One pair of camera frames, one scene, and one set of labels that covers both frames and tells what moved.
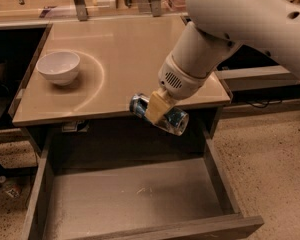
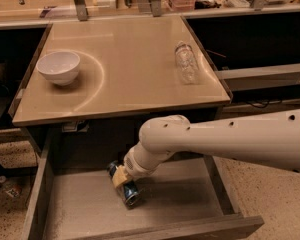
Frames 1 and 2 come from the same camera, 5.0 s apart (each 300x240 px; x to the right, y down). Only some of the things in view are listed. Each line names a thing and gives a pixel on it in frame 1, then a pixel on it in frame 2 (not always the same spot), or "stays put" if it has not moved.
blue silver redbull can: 174,121 -> 129,191
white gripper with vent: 180,79 -> 131,165
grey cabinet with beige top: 75,101 stays put
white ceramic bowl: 60,67 stays put
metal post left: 80,2 stays put
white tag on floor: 13,193 stays put
